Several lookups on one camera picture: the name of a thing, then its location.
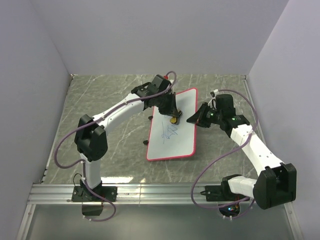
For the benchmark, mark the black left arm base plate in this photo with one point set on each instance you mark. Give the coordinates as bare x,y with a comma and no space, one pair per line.
82,195

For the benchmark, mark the pink framed whiteboard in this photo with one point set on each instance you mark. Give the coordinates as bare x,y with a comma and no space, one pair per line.
172,141

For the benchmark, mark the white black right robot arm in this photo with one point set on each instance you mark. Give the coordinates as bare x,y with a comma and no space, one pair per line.
276,183

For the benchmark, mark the aluminium mounting rail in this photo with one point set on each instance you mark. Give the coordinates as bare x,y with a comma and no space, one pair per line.
127,194

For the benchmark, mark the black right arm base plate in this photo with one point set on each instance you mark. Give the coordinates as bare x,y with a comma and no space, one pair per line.
221,193

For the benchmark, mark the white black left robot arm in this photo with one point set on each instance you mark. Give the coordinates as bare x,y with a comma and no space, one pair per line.
92,132

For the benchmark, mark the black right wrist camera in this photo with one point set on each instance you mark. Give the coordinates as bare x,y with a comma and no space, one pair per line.
225,102

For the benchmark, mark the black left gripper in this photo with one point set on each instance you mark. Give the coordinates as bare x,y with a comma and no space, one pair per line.
172,110

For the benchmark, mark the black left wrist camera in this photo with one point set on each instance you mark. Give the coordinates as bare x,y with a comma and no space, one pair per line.
159,83

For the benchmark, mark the yellow black bone eraser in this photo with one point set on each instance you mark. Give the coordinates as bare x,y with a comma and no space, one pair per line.
175,120

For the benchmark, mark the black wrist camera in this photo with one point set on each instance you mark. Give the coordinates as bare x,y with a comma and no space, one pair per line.
225,102
159,83

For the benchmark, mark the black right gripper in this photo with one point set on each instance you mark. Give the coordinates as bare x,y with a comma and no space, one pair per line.
198,117

